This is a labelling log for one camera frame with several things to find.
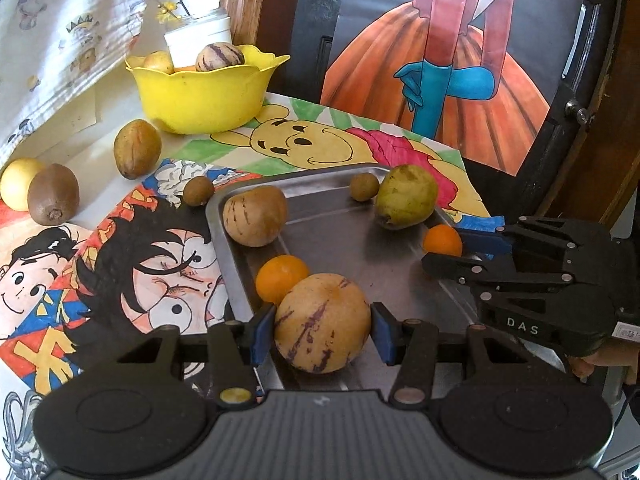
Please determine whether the green pear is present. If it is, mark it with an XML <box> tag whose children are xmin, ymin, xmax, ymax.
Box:
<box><xmin>375</xmin><ymin>164</ymin><xmax>439</xmax><ymax>230</ymax></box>

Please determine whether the metal door knob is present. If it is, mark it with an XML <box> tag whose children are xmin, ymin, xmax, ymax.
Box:
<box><xmin>562</xmin><ymin>97</ymin><xmax>593</xmax><ymax>126</ymax></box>

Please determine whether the wooden door frame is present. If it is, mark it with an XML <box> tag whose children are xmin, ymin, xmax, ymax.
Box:
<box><xmin>220</xmin><ymin>0</ymin><xmax>273</xmax><ymax>56</ymax></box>

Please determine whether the person's right hand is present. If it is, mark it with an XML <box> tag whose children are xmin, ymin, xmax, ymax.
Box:
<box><xmin>570</xmin><ymin>345</ymin><xmax>621</xmax><ymax>380</ymax></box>

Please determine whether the yellow-orange tangerine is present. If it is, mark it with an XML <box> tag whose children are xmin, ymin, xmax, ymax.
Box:
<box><xmin>255</xmin><ymin>255</ymin><xmax>311</xmax><ymax>306</ymax></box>

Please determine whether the small orange tangerine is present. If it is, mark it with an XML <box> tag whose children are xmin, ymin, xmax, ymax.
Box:
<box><xmin>422</xmin><ymin>224</ymin><xmax>464</xmax><ymax>258</ymax></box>

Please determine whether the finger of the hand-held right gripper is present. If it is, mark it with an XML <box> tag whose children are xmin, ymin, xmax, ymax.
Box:
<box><xmin>422</xmin><ymin>254</ymin><xmax>576</xmax><ymax>291</ymax></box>
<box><xmin>457</xmin><ymin>217</ymin><xmax>613</xmax><ymax>261</ymax></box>

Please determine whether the white printed blanket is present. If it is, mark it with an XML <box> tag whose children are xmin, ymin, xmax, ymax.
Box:
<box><xmin>0</xmin><ymin>0</ymin><xmax>151</xmax><ymax>161</ymax></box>

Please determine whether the yellow lemon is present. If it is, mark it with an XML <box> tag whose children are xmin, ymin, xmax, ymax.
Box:
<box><xmin>0</xmin><ymin>157</ymin><xmax>47</xmax><ymax>212</ymax></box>

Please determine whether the brown kiwi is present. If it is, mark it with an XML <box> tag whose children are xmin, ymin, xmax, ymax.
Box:
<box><xmin>27</xmin><ymin>163</ymin><xmax>81</xmax><ymax>226</ymax></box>

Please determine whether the purple-striped pepino melon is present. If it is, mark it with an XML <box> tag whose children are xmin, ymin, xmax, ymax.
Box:
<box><xmin>195</xmin><ymin>42</ymin><xmax>246</xmax><ymax>72</ymax></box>

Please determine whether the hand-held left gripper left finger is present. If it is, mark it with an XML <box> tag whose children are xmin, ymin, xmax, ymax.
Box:
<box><xmin>117</xmin><ymin>304</ymin><xmax>277</xmax><ymax>408</ymax></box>

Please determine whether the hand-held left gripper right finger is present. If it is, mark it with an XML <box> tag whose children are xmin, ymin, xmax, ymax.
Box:
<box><xmin>372</xmin><ymin>302</ymin><xmax>531</xmax><ymax>406</ymax></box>

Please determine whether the small yellow fruit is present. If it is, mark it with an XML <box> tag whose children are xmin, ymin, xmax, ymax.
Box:
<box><xmin>143</xmin><ymin>51</ymin><xmax>176</xmax><ymax>75</ymax></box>

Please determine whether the white cup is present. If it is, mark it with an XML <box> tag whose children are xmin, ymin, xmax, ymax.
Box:
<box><xmin>164</xmin><ymin>8</ymin><xmax>233</xmax><ymax>63</ymax></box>

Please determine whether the cream striped pepino melon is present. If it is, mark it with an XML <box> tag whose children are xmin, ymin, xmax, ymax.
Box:
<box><xmin>273</xmin><ymin>273</ymin><xmax>373</xmax><ymax>373</ymax></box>

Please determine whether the black door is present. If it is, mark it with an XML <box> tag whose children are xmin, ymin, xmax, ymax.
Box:
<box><xmin>255</xmin><ymin>0</ymin><xmax>640</xmax><ymax>221</ymax></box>

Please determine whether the wall poster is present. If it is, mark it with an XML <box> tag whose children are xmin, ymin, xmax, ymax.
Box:
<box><xmin>320</xmin><ymin>0</ymin><xmax>591</xmax><ymax>177</ymax></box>

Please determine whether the oval green-brown fruit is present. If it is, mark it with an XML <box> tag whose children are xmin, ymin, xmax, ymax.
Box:
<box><xmin>113</xmin><ymin>119</ymin><xmax>163</xmax><ymax>181</ymax></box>

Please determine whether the tan pepino melon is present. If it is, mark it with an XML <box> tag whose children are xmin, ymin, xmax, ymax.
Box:
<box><xmin>222</xmin><ymin>185</ymin><xmax>289</xmax><ymax>248</ymax></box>

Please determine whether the small brown round fruit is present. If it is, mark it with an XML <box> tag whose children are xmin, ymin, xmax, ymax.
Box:
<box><xmin>182</xmin><ymin>176</ymin><xmax>216</xmax><ymax>207</ymax></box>
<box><xmin>349</xmin><ymin>172</ymin><xmax>381</xmax><ymax>202</ymax></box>

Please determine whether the metal tray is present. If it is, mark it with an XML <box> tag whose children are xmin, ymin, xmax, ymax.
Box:
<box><xmin>205</xmin><ymin>165</ymin><xmax>576</xmax><ymax>396</ymax></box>

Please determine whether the yellow scalloped bowl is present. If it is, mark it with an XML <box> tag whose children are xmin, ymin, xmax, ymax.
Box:
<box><xmin>125</xmin><ymin>44</ymin><xmax>291</xmax><ymax>135</ymax></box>

